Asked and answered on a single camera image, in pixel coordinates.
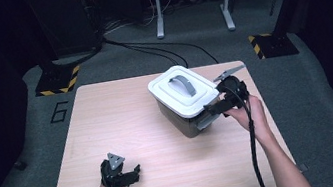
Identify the person's right hand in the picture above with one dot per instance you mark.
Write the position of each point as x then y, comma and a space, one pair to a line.
256, 116

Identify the black yellow striped stand base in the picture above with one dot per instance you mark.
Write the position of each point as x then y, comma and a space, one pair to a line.
276, 45
56, 80

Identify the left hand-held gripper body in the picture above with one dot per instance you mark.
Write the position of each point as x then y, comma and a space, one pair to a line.
114, 178

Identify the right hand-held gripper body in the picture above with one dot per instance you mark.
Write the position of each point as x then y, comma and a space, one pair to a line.
235, 91

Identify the grey tape piece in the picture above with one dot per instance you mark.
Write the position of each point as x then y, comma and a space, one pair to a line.
303, 167

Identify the translucent brown storage box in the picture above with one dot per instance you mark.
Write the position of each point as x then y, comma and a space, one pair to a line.
183, 126

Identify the dark equipment cabinet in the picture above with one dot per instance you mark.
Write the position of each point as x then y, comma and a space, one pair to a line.
65, 18

